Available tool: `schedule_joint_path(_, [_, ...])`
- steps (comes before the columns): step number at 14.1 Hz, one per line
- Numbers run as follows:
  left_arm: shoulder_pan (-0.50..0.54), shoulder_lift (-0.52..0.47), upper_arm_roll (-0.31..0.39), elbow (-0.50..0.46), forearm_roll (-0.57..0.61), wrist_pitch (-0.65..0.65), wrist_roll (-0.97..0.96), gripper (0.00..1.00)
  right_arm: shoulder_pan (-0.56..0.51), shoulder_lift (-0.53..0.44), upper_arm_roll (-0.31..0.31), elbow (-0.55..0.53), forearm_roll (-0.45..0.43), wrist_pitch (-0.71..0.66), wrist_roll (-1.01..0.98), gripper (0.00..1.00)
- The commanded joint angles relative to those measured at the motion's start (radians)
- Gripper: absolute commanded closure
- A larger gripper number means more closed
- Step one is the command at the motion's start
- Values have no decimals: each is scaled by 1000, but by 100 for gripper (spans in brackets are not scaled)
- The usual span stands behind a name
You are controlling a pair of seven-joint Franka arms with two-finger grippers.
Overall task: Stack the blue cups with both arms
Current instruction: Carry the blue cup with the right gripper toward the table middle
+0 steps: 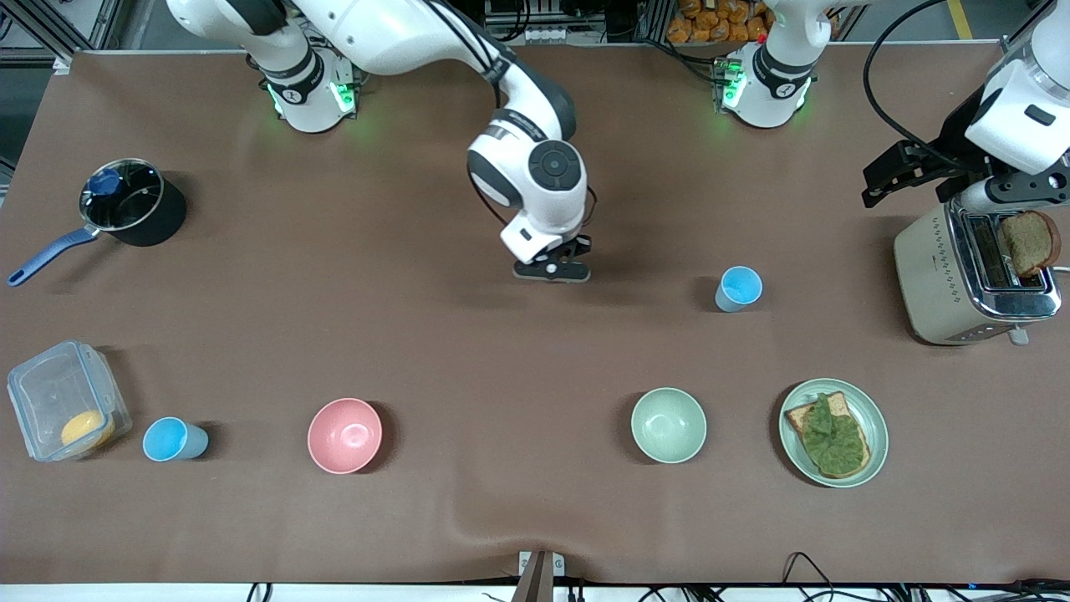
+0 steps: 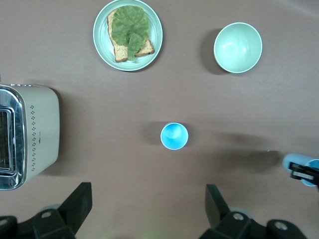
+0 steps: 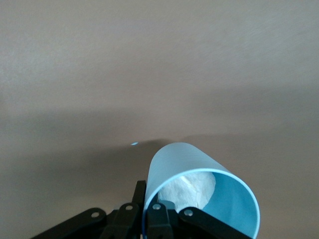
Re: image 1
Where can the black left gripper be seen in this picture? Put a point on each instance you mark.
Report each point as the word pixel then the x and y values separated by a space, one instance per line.
pixel 955 140

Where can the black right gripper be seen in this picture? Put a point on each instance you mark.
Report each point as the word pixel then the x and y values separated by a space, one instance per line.
pixel 581 247

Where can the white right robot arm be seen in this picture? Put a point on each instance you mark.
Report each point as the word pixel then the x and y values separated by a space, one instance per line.
pixel 535 159

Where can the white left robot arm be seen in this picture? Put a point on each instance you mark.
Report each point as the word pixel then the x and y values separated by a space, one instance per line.
pixel 773 79

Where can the cream and chrome toaster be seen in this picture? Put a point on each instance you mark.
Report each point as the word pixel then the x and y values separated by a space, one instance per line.
pixel 936 276

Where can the brown table mat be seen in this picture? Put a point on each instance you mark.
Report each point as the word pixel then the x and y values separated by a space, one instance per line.
pixel 518 376

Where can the brown bread slice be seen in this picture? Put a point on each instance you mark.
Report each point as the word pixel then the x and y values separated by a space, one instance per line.
pixel 1028 242

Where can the light blue plastic cup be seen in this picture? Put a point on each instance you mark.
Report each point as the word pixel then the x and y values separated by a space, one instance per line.
pixel 739 288
pixel 171 440

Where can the pale green bowl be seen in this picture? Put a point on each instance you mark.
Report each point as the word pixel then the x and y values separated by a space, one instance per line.
pixel 668 425

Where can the bag of orange buns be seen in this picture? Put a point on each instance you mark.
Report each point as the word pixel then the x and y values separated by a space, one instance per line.
pixel 715 21

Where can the pale green plate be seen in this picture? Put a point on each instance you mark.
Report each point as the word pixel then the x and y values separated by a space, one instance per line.
pixel 873 418

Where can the toast slice on plate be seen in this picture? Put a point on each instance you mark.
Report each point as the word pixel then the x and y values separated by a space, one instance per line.
pixel 798 414

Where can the pink bowl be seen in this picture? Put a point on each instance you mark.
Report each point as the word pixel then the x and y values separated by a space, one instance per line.
pixel 344 436

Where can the green lettuce leaf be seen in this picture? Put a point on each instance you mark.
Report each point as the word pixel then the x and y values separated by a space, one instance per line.
pixel 836 439

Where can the glass pot lid blue knob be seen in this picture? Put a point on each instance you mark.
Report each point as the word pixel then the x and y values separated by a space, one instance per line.
pixel 121 196

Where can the yellow sponge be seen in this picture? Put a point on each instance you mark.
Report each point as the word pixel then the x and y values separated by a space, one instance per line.
pixel 87 429

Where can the clear plastic food container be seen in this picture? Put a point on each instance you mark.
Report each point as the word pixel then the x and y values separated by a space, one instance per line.
pixel 50 393

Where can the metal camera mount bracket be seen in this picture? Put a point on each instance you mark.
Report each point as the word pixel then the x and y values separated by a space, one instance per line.
pixel 539 573

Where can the aluminium frame profile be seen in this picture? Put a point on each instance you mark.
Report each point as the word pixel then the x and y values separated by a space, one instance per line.
pixel 58 21

